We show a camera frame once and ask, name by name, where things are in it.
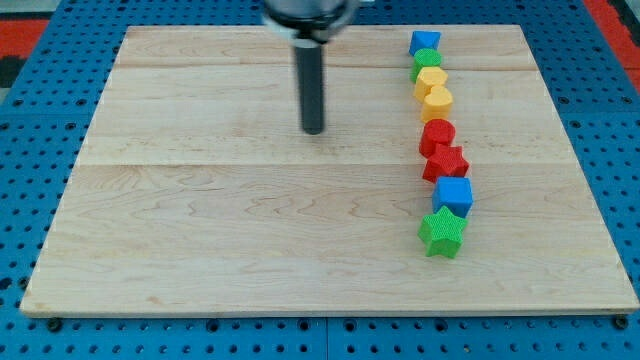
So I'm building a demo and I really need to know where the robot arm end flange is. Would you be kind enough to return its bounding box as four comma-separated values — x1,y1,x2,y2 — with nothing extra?
262,0,360,46

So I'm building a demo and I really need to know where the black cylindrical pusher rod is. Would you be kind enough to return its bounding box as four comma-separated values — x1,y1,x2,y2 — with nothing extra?
294,39,325,135

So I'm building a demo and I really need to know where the red cylinder block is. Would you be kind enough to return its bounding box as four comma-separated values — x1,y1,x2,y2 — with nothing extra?
419,119,456,158

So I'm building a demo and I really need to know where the light wooden board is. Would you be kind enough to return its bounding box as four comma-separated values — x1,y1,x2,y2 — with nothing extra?
20,25,639,318

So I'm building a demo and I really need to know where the red star block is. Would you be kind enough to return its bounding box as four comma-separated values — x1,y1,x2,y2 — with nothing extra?
422,144,470,183

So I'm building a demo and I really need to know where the green star block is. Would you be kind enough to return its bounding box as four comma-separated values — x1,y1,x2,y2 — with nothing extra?
417,206,468,259

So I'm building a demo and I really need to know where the blue cube block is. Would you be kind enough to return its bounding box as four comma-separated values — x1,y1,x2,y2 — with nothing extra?
432,176,474,218

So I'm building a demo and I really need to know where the yellow heart block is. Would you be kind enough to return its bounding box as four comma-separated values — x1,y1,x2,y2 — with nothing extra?
420,85,453,123

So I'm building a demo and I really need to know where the yellow pentagon block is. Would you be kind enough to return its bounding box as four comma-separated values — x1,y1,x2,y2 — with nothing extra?
413,66,448,102

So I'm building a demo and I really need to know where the green cylinder block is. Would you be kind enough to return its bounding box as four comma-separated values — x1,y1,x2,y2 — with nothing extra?
410,48,442,83

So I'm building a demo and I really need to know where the blue pentagon block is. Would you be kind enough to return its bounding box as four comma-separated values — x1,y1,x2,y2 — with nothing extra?
408,30,441,56

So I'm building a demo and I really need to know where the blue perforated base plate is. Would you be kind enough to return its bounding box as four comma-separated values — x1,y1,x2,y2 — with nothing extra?
1,0,639,359

